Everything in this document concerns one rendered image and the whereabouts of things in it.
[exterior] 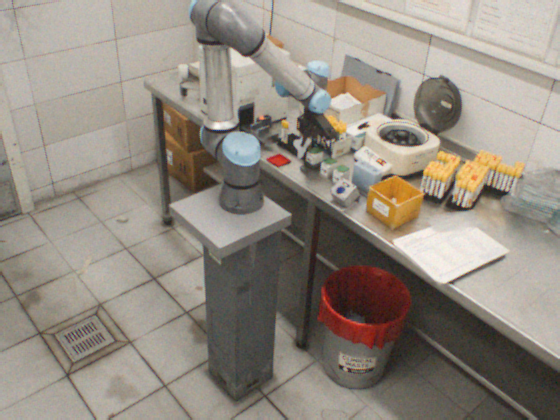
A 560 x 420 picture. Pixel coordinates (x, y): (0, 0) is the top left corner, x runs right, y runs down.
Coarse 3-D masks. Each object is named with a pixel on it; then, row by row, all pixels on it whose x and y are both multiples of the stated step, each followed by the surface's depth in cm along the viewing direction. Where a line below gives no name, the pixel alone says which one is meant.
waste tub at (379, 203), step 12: (384, 180) 193; (396, 180) 196; (372, 192) 189; (384, 192) 197; (396, 192) 198; (408, 192) 194; (420, 192) 189; (372, 204) 191; (384, 204) 186; (396, 204) 182; (408, 204) 185; (420, 204) 190; (384, 216) 188; (396, 216) 184; (408, 216) 189
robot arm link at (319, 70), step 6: (318, 60) 195; (312, 66) 191; (318, 66) 191; (324, 66) 192; (312, 72) 192; (318, 72) 191; (324, 72) 192; (312, 78) 191; (318, 78) 192; (324, 78) 193; (318, 84) 193; (324, 84) 195
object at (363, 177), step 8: (360, 160) 203; (360, 168) 200; (368, 168) 199; (376, 168) 200; (360, 176) 202; (368, 176) 199; (376, 176) 197; (360, 184) 203; (368, 184) 200; (360, 192) 203; (368, 192) 202
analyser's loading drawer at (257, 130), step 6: (246, 120) 238; (240, 126) 233; (246, 126) 233; (252, 126) 229; (258, 126) 231; (252, 132) 229; (258, 132) 226; (264, 132) 228; (258, 138) 226; (264, 138) 225; (270, 138) 224; (276, 138) 226; (270, 144) 226
